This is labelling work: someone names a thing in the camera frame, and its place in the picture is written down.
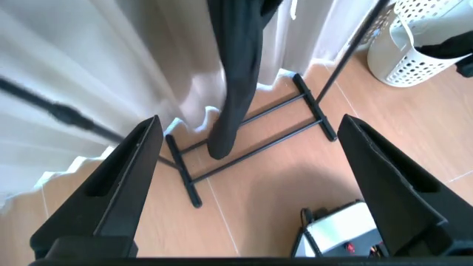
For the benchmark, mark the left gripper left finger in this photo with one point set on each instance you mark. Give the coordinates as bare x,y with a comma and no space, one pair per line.
111,199

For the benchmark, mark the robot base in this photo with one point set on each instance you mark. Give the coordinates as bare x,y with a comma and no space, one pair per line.
340,229

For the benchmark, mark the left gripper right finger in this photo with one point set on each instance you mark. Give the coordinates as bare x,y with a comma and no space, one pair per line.
399,199

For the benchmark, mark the heap of clothes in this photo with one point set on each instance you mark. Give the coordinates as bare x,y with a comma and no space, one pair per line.
451,46

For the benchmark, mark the black clothes rack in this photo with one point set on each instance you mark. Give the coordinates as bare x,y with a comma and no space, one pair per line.
192,192

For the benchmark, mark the white laundry basket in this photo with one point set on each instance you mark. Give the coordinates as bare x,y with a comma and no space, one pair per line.
391,55

